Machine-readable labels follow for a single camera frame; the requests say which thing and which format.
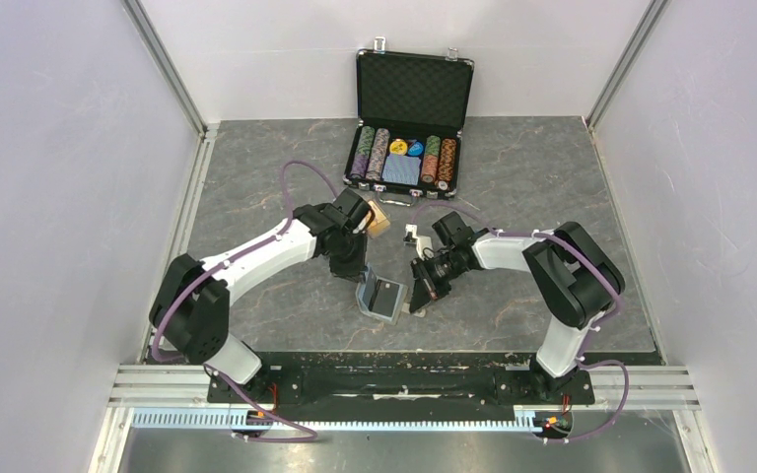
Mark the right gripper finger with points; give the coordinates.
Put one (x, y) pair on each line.
(440, 287)
(422, 294)

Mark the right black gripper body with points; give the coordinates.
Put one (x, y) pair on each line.
(445, 267)

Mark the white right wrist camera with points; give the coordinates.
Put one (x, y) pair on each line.
(422, 244)

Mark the grey slotted cable duct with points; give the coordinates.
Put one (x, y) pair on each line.
(236, 419)

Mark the orange card box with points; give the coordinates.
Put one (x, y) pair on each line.
(380, 222)

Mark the black poker chip case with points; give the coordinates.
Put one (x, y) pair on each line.
(411, 110)

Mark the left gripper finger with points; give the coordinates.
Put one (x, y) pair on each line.
(341, 266)
(355, 263)

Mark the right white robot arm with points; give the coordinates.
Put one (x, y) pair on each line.
(578, 282)

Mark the beige card holder wallet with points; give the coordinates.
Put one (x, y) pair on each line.
(365, 289)

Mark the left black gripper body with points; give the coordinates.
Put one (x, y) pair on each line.
(348, 246)

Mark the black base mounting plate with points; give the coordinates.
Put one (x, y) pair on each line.
(409, 386)

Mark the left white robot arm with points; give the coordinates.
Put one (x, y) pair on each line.
(191, 310)

